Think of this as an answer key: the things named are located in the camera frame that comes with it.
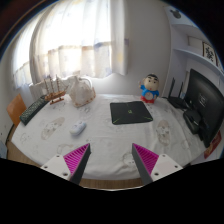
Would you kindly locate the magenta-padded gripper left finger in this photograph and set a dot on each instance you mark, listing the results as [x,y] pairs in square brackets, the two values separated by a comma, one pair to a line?
[75,159]

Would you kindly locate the white printed tablecloth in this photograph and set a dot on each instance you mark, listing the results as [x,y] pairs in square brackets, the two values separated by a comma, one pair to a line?
[110,140]

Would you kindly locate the cartoon boy figure clock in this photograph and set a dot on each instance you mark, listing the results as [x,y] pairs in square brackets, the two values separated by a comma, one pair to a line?
[150,88]

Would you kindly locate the orange wooden chair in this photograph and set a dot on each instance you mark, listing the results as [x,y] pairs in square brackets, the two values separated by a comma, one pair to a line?
[15,109]

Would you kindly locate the white sheer printed curtain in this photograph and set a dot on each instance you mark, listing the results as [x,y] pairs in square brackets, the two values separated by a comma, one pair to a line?
[73,36]

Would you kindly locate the white cartoon-print computer mouse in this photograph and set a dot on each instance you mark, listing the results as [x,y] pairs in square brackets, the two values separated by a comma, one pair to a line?
[77,127]

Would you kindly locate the black monitor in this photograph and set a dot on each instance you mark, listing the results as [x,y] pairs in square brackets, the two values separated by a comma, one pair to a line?
[206,103]

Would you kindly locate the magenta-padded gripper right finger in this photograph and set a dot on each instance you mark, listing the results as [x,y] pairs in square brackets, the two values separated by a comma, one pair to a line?
[148,160]

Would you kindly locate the white wall shelf unit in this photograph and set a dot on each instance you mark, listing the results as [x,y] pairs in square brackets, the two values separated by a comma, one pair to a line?
[196,43]

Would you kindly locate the black small box device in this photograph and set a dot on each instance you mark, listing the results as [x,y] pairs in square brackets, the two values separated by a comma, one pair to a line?
[192,120]

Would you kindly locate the large white conch shell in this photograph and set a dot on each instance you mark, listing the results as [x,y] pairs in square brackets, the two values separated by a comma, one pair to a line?
[81,92]

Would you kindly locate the wooden sailing ship model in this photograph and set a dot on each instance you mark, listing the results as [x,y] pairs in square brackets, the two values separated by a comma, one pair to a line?
[55,94]

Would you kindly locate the black mouse pad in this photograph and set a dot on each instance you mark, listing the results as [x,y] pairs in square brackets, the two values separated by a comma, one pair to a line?
[130,112]

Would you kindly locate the black keyboard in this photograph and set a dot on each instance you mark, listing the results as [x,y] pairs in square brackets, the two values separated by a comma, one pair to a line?
[33,110]

